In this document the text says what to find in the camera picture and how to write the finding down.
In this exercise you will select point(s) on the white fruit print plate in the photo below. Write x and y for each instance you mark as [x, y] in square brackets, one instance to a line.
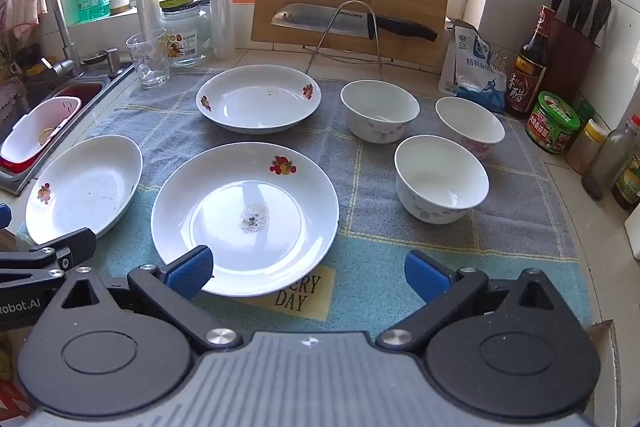
[85, 187]
[260, 102]
[280, 207]

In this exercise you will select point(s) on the grey blue checked cloth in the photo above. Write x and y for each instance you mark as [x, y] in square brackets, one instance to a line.
[370, 167]

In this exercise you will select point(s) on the stainless steel sink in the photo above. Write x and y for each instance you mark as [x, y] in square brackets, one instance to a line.
[100, 103]

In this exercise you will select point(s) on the pink white rag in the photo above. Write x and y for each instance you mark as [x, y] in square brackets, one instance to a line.
[22, 4]

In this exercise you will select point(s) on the white blue salt bag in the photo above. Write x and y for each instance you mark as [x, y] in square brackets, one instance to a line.
[475, 67]

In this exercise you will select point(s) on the dark soy sauce bottle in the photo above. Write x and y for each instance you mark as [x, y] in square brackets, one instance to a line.
[527, 77]

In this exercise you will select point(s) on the brown knife block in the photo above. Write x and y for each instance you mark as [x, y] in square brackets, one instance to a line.
[567, 57]

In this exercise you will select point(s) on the white colander basket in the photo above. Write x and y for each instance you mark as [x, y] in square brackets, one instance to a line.
[35, 124]

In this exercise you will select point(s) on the glass jar green lid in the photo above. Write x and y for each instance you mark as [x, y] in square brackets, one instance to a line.
[185, 42]

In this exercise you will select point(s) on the clear drinking glass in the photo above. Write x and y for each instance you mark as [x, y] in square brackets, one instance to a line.
[147, 62]

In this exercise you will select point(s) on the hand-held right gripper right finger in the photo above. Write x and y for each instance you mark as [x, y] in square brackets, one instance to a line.
[425, 274]

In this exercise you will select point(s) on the green lidded sauce jar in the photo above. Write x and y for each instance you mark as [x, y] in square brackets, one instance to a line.
[550, 122]

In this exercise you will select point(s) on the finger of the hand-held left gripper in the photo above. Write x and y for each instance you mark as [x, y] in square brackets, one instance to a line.
[4, 215]
[55, 251]

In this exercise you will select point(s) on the white container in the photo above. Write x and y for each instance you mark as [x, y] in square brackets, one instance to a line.
[633, 224]

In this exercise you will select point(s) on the metal faucet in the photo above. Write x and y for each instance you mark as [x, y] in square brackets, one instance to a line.
[62, 32]

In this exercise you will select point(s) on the white floral print bowl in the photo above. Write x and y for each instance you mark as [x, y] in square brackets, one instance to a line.
[380, 107]
[440, 177]
[470, 122]

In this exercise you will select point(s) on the red capped glass bottle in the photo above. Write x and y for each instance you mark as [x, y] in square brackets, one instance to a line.
[607, 162]

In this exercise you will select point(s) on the yellow labelled sauce jar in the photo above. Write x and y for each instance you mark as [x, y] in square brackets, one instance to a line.
[630, 184]

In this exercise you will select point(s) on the small green capped jar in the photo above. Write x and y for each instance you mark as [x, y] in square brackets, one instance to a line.
[586, 111]

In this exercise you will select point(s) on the metal soap dispenser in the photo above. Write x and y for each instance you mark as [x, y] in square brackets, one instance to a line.
[112, 59]

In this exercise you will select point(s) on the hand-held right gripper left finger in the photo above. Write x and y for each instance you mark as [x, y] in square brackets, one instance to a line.
[192, 271]

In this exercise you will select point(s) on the yellow lidded spice jar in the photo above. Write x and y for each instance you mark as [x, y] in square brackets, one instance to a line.
[585, 149]

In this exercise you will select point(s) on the metal sink plug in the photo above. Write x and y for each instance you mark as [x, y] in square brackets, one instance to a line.
[95, 57]

